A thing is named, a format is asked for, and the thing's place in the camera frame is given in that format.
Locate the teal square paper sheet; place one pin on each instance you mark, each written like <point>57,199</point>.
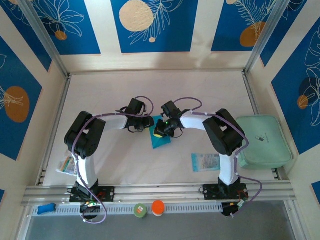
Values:
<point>160,143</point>

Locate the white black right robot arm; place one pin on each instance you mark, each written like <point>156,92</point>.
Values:
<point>226,167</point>

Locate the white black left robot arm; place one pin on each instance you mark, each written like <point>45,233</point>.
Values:
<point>85,165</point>

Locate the blue wet wipes packet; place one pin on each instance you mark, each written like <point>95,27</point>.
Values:
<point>206,162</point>

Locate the orange lid jar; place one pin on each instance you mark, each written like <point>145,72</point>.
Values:
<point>158,208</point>

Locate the green lid jar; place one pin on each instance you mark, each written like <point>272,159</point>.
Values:
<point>140,210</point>

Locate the mint green zip case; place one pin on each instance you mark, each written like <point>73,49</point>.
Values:
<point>262,142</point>

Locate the green circuit board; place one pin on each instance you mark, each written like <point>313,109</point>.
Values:
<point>241,203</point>
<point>90,203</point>

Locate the blue bone-shaped toy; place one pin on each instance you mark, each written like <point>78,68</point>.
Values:
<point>46,209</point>

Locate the aluminium mounting rail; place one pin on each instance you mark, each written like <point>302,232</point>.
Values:
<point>160,191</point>

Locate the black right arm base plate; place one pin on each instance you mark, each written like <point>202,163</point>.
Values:
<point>211,191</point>

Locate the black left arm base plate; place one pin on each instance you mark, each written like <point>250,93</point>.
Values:
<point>108,193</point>

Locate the aluminium frame post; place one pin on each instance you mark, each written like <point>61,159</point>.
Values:
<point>265,37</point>
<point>45,37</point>

